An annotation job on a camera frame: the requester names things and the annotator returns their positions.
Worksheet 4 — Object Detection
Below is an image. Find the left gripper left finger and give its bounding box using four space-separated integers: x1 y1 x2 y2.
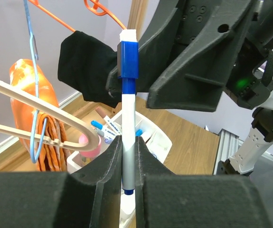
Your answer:
71 136 122 228

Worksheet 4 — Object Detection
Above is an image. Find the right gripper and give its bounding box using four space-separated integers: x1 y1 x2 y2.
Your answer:
105 0 273 113

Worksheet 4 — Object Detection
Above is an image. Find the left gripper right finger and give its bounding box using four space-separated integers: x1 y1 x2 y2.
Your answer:
135 137 174 228

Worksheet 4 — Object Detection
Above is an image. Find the black teal highlighter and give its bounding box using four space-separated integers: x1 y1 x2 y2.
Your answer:
135 129 143 137

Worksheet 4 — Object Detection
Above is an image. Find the blue cap white marker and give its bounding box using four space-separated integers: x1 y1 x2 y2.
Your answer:
91 120 116 134

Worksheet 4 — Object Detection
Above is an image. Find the small white black-tip pen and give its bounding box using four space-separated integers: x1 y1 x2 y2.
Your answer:
122 78 135 195

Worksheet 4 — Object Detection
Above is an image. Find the pink lid pen tube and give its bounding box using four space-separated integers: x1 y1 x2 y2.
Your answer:
78 133 102 163

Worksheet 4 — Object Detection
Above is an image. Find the brown cap white marker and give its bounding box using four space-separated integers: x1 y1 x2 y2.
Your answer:
95 107 122 135

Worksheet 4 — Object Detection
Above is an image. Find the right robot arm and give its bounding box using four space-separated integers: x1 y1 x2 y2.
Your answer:
136 0 273 176

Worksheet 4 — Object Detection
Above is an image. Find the white drawer organizer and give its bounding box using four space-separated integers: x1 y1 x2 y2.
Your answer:
67 112 172 228

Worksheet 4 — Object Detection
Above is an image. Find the wooden clothes rack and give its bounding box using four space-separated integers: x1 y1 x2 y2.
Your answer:
0 0 219 175

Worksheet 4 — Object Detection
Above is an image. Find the cream plastic hanger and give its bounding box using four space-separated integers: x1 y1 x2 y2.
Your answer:
0 73 101 152

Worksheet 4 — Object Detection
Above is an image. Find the black garment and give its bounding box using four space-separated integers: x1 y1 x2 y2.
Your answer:
57 31 122 108

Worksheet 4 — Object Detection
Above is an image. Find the orange patterned cloth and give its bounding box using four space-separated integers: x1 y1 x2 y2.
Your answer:
9 58 68 172

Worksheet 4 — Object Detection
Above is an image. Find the aluminium frame rail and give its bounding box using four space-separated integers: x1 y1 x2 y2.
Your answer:
213 129 244 175

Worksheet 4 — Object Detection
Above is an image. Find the orange strap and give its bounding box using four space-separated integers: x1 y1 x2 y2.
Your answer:
28 0 127 33

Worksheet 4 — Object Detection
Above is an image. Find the blue wire hanger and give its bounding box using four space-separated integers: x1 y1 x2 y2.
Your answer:
23 0 47 163

